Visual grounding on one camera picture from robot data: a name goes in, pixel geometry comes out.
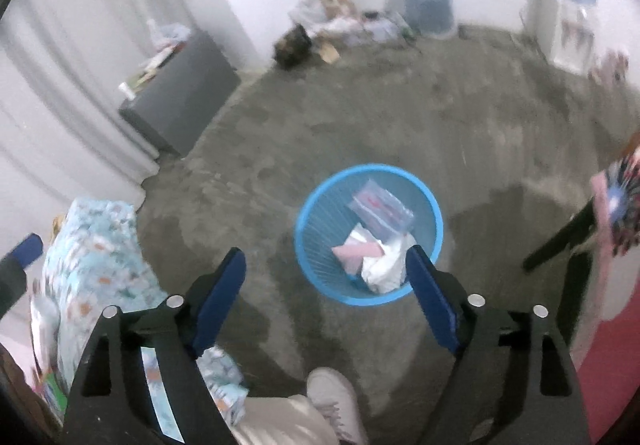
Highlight white paper sheet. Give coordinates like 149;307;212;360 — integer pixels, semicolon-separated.
344;223;416;295

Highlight pink bubble wrap piece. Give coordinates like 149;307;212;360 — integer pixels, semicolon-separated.
332;240;384;276

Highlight clear plastic zip bag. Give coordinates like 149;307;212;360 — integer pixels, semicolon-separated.
348;180;414;241

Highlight floral light-blue tablecloth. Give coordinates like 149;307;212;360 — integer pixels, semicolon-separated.
30;198;248;443

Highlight beige trouser leg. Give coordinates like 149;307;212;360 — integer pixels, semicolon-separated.
231;395;340;445

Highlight white shoe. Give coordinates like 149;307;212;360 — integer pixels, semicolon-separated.
306;367;369;445

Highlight blue plastic mesh basket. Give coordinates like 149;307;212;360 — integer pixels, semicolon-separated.
294;164;445;307

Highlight dark grey cabinet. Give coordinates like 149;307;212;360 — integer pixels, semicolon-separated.
118;30;241;157

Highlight clutter on cabinet top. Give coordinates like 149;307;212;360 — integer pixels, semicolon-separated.
118;18;192;101

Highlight cardboard piece on floor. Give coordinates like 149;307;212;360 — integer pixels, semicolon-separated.
318;41;341;65

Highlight grey curtain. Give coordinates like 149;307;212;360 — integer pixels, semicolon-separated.
0;0;202;236

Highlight white bags pile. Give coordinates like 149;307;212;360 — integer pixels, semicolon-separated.
288;1;416;46

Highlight black bag on floor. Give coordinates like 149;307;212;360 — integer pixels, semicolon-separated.
273;24;312;69

